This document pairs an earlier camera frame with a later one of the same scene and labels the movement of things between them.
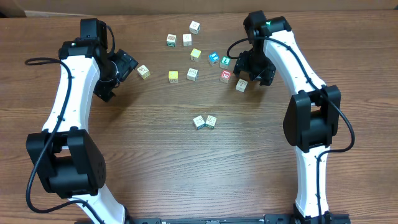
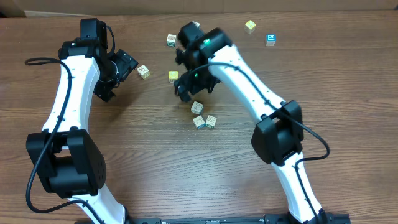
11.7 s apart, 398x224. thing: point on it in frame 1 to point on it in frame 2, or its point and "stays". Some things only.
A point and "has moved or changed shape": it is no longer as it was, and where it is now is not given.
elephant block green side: x=211 y=121 stays
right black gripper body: x=257 y=70 to x=189 y=84
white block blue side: x=193 y=74 has moved or changed shape
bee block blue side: x=198 y=122 stays
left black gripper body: x=125 y=64 stays
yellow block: x=173 y=76 stays
